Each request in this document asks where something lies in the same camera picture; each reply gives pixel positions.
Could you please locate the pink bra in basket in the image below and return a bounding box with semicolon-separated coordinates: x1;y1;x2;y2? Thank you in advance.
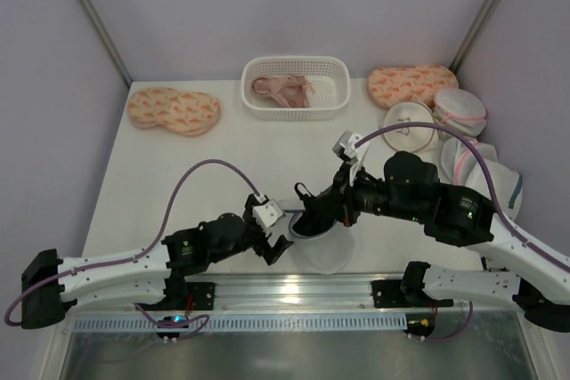
250;75;315;109

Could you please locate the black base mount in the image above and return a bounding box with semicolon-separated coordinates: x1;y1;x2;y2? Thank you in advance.
140;275;216;311
370;262;453;309

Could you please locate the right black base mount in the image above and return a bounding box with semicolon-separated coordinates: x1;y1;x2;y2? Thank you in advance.
370;262;453;309

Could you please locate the cream laundry bag beige trim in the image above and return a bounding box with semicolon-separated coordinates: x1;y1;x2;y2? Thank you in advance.
383;101;438;153

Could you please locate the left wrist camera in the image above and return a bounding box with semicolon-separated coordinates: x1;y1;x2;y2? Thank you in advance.
251;194;285;235

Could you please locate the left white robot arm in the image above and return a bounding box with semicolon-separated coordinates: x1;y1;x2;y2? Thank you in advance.
19;195;292;329

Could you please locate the peach patterned bra case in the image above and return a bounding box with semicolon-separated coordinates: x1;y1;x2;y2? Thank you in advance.
126;87;221;136
366;65;459;109

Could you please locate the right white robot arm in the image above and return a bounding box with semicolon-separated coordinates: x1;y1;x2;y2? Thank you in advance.
301;151;569;333

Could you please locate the black bra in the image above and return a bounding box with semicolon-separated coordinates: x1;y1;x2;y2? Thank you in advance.
292;182;340;238

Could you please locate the white slotted cable duct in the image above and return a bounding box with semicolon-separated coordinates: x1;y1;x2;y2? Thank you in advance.
72;312;407;334

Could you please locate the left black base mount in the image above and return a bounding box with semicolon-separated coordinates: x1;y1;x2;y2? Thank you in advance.
140;275;216;311

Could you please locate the aluminium mounting rail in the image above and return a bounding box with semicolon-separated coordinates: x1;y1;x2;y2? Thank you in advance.
61;271;491;312

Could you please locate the white mesh bag pink trim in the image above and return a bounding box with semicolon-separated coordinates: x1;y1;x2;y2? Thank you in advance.
440;137;498;185

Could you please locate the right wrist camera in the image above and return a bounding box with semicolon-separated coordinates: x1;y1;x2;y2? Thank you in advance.
332;131;370;182

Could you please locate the white mesh bag pink zipper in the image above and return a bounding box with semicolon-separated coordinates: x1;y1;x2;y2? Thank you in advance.
433;88;487;138

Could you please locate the white plastic basket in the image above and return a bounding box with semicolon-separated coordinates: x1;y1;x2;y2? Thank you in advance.
240;56;351;121

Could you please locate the right peach patterned bra case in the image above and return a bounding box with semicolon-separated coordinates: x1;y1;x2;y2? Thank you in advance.
366;65;459;109

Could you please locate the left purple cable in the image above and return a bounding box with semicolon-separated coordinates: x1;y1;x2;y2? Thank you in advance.
3;158;264;336

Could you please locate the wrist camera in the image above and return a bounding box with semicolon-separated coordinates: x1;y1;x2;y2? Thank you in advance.
332;131;370;182
251;194;285;235

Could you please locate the large white bag blue trim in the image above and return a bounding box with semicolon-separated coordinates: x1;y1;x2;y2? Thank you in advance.
464;159;523;221

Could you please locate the left peach patterned bra case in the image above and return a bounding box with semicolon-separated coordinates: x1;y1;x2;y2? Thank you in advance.
126;87;221;136

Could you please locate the white mesh bag blue trim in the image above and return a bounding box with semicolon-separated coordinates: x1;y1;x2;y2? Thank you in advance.
285;210;355;275

